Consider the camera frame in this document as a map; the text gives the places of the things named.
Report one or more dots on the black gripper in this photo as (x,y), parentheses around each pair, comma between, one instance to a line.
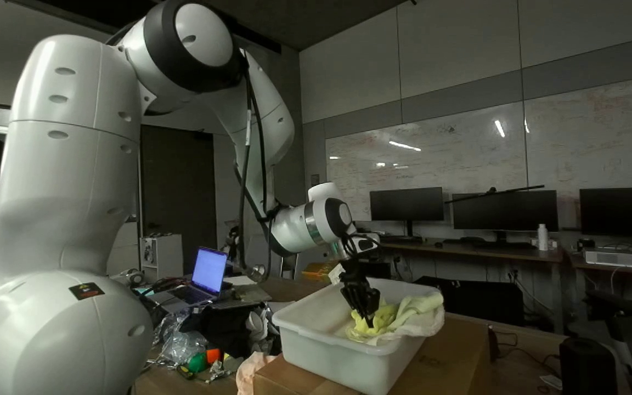
(358,280)

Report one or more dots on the yellow cloth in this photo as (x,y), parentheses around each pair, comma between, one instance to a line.
(377,320)

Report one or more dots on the cream white cloth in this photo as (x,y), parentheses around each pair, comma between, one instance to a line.
(422,311)

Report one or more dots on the peach printed shirt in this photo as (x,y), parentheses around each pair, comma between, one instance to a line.
(250,373)

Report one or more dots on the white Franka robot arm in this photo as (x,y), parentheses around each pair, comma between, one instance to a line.
(74,183)

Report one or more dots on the white plastic bin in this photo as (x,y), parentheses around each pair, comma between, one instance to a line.
(322,359)

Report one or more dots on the small black monitor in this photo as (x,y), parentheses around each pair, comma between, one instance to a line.
(407,204)

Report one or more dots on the black computer tower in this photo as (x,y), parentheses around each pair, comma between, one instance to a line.
(485,302)

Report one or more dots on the long wooden desk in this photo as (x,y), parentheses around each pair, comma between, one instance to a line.
(476,256)

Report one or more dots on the orange small object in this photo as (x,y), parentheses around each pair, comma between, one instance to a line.
(213,357)

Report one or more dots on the open laptop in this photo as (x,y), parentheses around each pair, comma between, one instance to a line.
(208,268)

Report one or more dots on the wide black monitor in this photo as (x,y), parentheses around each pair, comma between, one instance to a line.
(506,211)
(623,211)

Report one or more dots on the green ball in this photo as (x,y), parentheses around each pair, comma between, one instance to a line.
(196,362)

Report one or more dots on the white bottle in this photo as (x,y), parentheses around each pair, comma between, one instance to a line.
(543,237)

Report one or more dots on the clear plastic bag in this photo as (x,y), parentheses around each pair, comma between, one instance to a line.
(180,345)

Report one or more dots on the white cabinet box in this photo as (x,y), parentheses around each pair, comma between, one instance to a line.
(162,258)

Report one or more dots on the large black cylinder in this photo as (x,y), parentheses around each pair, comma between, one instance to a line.
(586,364)

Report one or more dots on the white device box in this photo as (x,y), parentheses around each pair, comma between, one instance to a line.
(608,258)

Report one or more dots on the black office chair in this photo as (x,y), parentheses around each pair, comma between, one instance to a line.
(625,320)

